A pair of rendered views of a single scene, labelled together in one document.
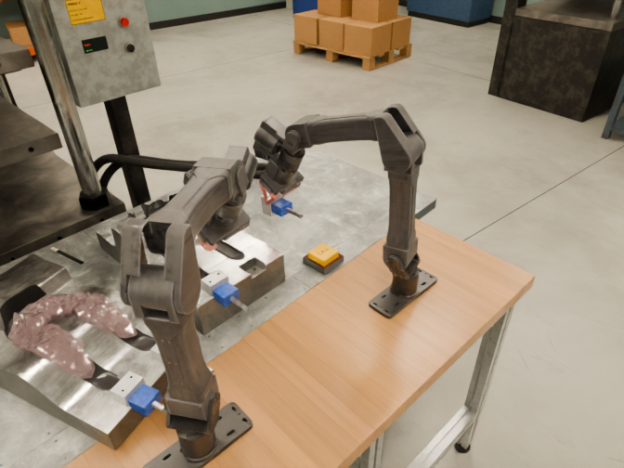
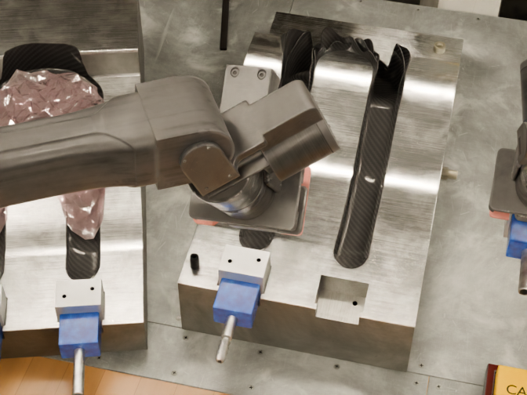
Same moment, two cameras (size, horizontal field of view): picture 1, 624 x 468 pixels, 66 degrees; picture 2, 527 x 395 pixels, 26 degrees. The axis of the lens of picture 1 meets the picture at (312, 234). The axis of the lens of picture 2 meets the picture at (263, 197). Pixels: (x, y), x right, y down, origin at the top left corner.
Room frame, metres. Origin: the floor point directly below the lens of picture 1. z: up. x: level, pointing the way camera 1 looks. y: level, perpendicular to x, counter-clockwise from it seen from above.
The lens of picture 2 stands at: (0.47, -0.42, 1.89)
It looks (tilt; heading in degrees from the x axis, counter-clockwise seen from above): 49 degrees down; 58
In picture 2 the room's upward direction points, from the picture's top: straight up
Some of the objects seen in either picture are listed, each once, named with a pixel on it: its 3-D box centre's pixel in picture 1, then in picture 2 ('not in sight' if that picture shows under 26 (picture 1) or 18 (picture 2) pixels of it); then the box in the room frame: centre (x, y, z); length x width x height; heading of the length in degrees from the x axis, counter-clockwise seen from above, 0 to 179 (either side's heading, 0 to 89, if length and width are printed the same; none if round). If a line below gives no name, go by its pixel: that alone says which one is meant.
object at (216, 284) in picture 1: (228, 295); (234, 310); (0.81, 0.19, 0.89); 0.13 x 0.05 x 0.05; 46
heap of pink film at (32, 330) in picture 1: (65, 322); (37, 138); (0.73, 0.53, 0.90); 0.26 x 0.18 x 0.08; 63
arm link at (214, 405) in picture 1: (191, 409); not in sight; (0.51, 0.22, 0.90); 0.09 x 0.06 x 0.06; 77
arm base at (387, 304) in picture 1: (405, 280); not in sight; (0.90, -0.23, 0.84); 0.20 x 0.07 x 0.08; 132
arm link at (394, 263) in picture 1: (403, 259); not in sight; (0.90, -0.22, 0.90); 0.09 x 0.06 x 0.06; 148
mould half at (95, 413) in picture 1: (67, 337); (36, 161); (0.72, 0.53, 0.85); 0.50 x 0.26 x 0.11; 63
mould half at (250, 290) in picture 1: (184, 243); (336, 151); (1.04, 0.34, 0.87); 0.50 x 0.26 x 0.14; 46
